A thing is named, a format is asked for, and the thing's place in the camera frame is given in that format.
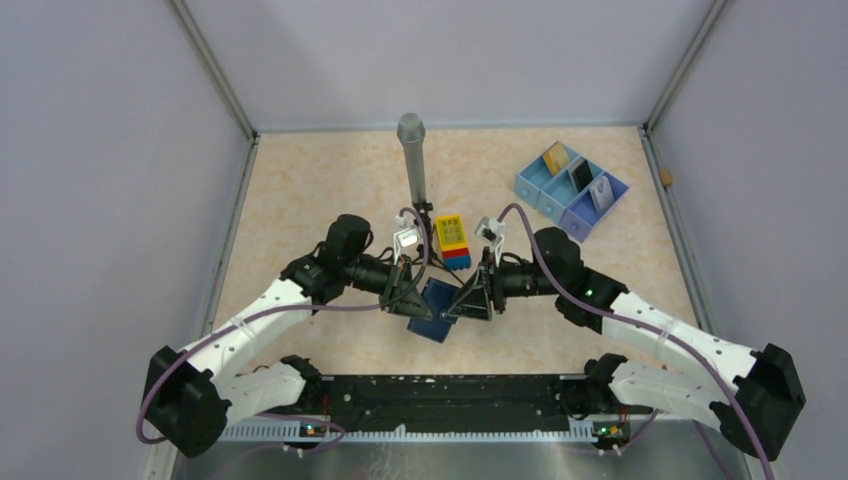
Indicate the black credit card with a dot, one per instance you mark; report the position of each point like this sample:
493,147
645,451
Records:
581,175

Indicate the light blue drawer middle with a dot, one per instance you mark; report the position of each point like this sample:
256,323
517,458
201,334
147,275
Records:
559,193

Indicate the aluminium frame front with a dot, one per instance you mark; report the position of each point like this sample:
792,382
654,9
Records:
657,445

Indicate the grey microphone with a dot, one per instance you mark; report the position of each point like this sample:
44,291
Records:
411,134

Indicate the yellow red blue toy block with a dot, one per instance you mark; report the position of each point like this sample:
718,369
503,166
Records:
453,242

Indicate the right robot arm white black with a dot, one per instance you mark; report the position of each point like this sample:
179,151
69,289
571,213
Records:
752,397

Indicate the light blue drawer left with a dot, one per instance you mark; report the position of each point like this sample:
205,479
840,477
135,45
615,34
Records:
534,176

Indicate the dark blue card holder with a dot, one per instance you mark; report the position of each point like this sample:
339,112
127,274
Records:
438,296

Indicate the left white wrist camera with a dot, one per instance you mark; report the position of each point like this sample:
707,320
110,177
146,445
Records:
407,234

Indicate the black tripod stand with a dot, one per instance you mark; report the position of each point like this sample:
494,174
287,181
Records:
427,256

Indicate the silver credit card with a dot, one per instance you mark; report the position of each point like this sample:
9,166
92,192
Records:
601,194

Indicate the gold credit card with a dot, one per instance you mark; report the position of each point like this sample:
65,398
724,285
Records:
556,157

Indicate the light blue drawer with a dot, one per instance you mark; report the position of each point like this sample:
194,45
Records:
559,193
534,176

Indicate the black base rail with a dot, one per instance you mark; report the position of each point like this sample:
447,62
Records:
455,403

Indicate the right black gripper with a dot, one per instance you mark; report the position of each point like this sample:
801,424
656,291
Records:
476,300

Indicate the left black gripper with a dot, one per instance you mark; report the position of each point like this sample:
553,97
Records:
411,303

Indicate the white cable duct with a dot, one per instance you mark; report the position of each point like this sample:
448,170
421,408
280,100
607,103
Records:
296,432

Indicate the purple drawer right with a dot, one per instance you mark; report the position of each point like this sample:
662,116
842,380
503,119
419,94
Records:
580,219

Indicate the small wooden knob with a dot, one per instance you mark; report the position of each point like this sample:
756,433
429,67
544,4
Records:
665,177

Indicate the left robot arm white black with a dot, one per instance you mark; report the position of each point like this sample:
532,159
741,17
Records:
193,394

